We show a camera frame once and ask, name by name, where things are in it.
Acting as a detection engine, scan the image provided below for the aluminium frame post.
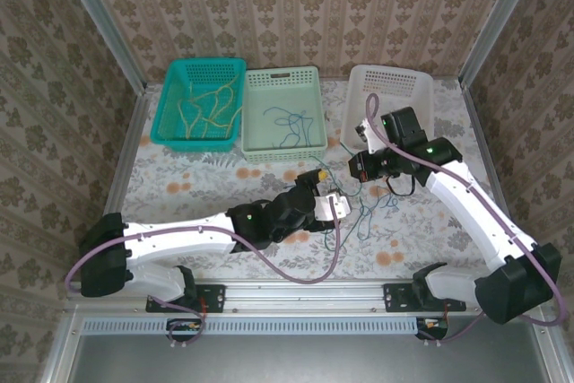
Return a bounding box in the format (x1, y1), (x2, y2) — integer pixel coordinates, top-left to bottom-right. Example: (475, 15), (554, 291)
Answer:
(51, 0), (149, 95)
(459, 0), (546, 91)

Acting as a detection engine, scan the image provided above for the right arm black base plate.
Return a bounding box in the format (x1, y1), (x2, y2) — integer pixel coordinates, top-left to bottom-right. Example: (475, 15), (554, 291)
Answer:
(383, 283), (466, 314)

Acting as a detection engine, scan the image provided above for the aluminium mounting rail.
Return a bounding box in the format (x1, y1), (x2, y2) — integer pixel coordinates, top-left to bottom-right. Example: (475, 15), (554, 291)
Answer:
(66, 279), (551, 317)

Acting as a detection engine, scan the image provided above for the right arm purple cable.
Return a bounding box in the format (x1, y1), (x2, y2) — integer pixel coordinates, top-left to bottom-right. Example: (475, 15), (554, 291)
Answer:
(365, 92), (570, 348)

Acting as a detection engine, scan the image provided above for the teal plastic basket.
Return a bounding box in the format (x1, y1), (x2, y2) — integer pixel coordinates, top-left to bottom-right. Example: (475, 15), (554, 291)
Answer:
(150, 58), (248, 154)

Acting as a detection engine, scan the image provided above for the floral table cover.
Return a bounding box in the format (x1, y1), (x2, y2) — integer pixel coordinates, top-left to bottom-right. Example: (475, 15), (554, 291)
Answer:
(102, 80), (521, 281)

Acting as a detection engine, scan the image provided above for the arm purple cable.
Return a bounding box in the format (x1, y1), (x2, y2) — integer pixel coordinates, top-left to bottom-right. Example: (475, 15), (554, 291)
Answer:
(65, 196), (341, 351)
(365, 92), (570, 348)

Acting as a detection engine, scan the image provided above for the white plastic basket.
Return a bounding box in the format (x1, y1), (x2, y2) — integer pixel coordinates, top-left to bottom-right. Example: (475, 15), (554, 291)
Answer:
(339, 64), (435, 164)

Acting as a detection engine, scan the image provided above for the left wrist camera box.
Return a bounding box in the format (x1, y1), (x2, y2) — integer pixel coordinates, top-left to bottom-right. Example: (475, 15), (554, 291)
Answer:
(313, 193), (353, 223)

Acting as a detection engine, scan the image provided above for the black connector box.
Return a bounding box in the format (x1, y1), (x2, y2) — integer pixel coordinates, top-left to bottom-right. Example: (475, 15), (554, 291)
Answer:
(166, 318), (203, 343)
(415, 316), (449, 342)

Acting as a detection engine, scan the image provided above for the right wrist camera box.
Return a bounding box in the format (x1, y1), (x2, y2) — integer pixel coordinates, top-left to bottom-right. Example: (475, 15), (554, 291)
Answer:
(353, 116), (382, 155)

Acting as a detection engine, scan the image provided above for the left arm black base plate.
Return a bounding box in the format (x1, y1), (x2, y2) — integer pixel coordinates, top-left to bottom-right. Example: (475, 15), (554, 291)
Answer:
(145, 283), (225, 314)

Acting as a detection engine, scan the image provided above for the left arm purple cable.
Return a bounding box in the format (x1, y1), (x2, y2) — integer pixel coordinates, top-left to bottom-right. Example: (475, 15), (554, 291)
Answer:
(65, 196), (341, 351)

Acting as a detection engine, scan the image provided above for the grey metal panel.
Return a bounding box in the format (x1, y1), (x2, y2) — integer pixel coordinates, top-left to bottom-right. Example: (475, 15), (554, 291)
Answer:
(39, 306), (574, 383)

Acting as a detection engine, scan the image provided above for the aluminium side rail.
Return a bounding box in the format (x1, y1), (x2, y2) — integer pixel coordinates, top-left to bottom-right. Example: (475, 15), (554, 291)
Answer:
(103, 86), (153, 222)
(461, 86), (517, 240)

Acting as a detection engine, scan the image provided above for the light green plastic basket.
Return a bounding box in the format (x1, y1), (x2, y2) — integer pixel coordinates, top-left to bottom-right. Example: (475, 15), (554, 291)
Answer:
(240, 65), (328, 164)

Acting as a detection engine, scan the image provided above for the thin blue cable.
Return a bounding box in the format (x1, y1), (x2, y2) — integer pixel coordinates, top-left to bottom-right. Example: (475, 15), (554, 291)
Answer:
(262, 107), (297, 126)
(273, 111), (315, 149)
(356, 194), (400, 240)

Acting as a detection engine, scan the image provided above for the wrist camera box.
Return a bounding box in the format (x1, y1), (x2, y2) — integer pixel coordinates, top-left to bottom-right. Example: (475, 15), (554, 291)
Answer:
(313, 193), (353, 223)
(353, 116), (382, 155)

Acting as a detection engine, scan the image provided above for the grey slotted cable duct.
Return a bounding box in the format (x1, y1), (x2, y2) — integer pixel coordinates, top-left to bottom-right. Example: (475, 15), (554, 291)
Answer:
(83, 316), (449, 335)

